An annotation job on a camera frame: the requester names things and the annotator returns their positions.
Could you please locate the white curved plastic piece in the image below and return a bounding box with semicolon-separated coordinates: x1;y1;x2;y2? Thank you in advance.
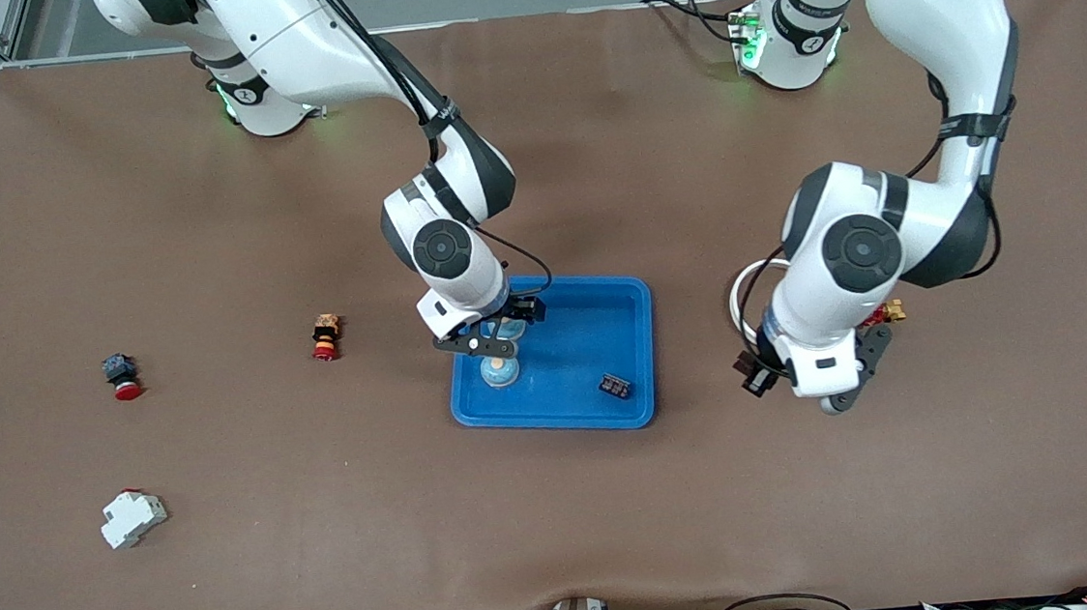
726;256;800;347

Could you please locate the blue plastic tray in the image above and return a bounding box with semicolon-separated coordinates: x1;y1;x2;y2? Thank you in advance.
441;265;662;444

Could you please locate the emergency stop button orange base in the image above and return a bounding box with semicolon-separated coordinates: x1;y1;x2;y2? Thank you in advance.
309;311;345;363

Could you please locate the red mushroom button blue base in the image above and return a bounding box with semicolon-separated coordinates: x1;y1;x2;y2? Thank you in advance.
102;351;147;404

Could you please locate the white circuit breaker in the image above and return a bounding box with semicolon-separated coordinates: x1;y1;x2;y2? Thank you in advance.
98;487;171;552

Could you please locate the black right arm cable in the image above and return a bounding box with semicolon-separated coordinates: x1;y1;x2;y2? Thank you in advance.
301;0;555;315

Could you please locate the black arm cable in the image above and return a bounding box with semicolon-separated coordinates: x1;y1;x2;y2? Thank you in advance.
301;0;555;315
723;66;1014;372

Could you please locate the red handle brass valve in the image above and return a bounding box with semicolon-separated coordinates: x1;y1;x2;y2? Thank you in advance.
860;298;908;328

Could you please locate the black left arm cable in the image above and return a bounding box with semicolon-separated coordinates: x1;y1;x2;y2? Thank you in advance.
723;66;1014;372

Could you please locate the black base cable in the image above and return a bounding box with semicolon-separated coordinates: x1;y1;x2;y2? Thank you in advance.
641;0;747;50

